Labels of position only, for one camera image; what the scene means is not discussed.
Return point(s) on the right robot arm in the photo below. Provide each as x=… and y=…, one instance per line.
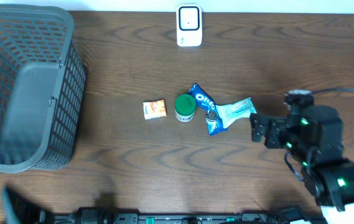
x=329, y=179

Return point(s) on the pale green wipes packet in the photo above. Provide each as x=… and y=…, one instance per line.
x=231, y=112

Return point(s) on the orange snack packet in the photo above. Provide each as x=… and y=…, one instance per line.
x=154, y=109

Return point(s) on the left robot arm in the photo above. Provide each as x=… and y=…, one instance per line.
x=18, y=209

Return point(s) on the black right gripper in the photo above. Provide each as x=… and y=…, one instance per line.
x=279, y=125

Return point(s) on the grey plastic mesh basket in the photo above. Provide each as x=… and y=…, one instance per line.
x=42, y=82

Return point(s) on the white barcode scanner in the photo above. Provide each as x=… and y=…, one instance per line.
x=189, y=25

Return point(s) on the green lid white jar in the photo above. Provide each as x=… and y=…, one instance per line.
x=185, y=107

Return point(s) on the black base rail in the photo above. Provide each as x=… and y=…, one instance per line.
x=251, y=217

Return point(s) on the blue Oreo cookie pack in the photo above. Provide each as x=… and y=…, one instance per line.
x=205, y=102

